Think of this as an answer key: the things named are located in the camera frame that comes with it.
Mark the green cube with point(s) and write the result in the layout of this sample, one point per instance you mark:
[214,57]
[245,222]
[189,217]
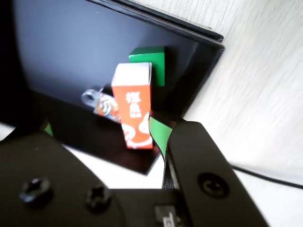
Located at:
[158,68]

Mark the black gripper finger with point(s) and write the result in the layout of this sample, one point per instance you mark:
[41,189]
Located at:
[47,184]

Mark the red carton box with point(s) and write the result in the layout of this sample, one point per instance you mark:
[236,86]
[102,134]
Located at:
[132,106]

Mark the black cardboard box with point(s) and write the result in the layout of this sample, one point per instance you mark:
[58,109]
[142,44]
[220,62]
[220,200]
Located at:
[71,47]

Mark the wrapped candy packet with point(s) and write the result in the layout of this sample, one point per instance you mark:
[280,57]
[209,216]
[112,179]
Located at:
[106,108]

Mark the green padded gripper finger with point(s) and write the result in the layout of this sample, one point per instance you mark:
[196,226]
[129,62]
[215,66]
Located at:
[201,153]

